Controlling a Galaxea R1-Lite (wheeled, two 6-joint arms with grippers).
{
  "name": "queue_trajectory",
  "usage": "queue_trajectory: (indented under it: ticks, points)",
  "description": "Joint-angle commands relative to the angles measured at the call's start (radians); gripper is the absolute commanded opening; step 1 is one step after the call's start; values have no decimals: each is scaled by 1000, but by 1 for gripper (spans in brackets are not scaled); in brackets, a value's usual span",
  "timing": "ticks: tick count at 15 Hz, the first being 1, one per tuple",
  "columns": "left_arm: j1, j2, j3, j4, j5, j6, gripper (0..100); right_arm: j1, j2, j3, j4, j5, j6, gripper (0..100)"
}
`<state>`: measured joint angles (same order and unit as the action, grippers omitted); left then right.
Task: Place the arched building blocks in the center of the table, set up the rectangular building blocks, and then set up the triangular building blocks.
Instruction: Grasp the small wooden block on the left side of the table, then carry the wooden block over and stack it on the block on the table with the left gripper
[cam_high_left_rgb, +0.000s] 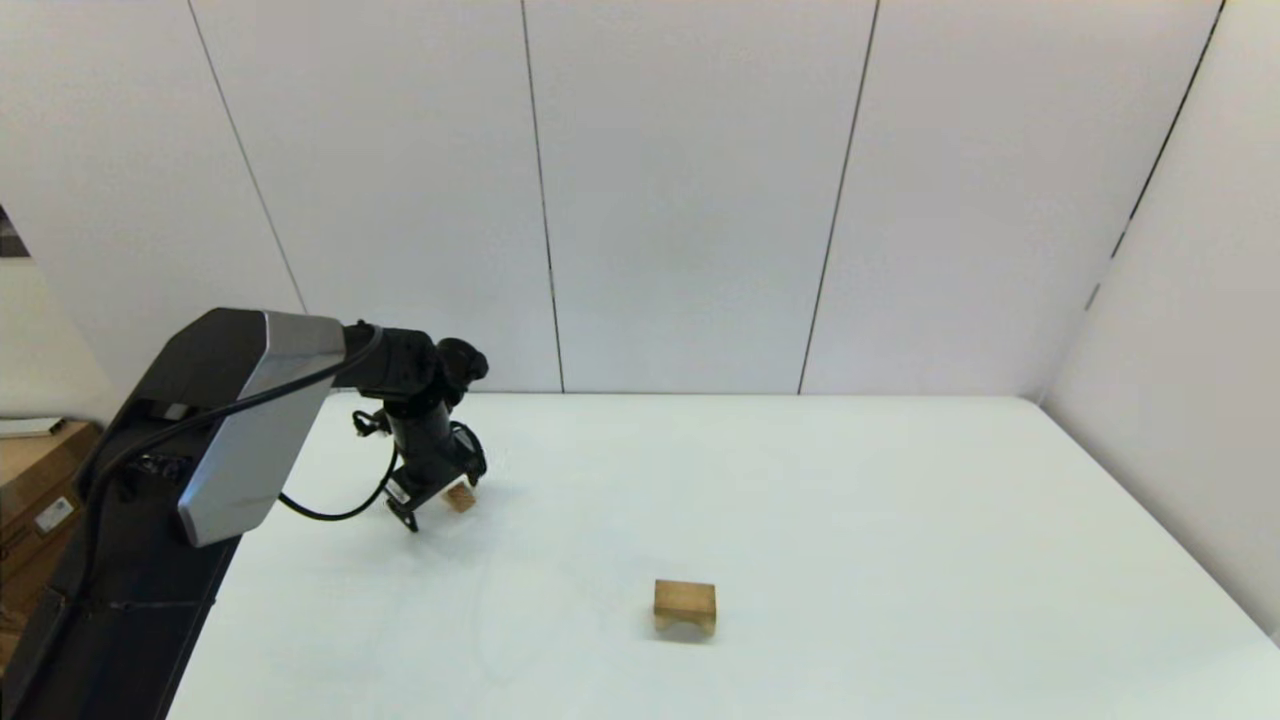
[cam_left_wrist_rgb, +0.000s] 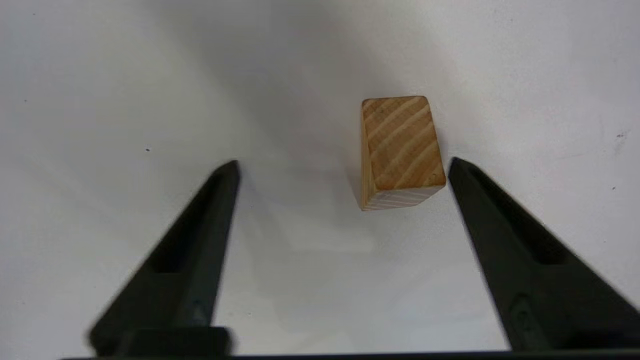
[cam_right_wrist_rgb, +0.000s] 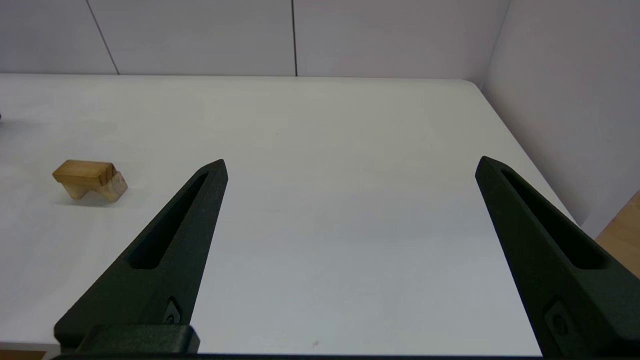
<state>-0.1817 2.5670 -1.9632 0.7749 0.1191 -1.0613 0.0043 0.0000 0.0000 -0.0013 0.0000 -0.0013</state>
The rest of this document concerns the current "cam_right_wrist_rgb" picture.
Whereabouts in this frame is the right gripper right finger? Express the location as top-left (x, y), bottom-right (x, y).
top-left (475, 155), bottom-right (640, 358)

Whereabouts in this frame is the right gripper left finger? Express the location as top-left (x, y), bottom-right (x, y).
top-left (53, 159), bottom-right (229, 355)

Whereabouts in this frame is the arched wooden building block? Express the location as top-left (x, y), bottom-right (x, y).
top-left (61, 171), bottom-right (129, 204)

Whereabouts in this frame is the rectangular wooden building block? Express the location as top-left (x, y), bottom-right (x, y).
top-left (52, 159), bottom-right (117, 186)

